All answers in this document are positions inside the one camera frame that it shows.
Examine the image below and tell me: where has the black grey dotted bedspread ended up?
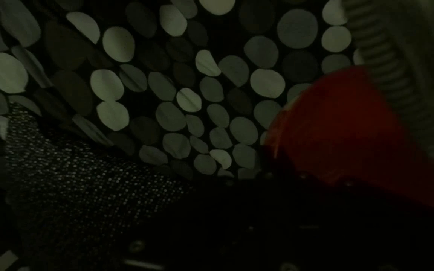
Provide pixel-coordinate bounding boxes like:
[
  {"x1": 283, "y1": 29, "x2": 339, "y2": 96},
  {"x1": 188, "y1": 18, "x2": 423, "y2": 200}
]
[{"x1": 0, "y1": 0, "x2": 373, "y2": 232}]

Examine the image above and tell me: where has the woven wicker basket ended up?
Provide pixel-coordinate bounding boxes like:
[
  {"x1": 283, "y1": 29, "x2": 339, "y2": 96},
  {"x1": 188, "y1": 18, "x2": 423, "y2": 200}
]
[{"x1": 342, "y1": 0, "x2": 434, "y2": 161}]

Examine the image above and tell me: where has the black sparkly fabric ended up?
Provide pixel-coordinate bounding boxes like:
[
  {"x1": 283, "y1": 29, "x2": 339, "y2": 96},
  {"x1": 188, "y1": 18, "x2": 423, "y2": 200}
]
[{"x1": 4, "y1": 107, "x2": 189, "y2": 271}]

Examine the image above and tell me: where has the red bowl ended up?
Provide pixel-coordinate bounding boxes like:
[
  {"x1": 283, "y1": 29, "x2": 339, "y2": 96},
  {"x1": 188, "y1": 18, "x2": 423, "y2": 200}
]
[{"x1": 265, "y1": 68, "x2": 434, "y2": 206}]

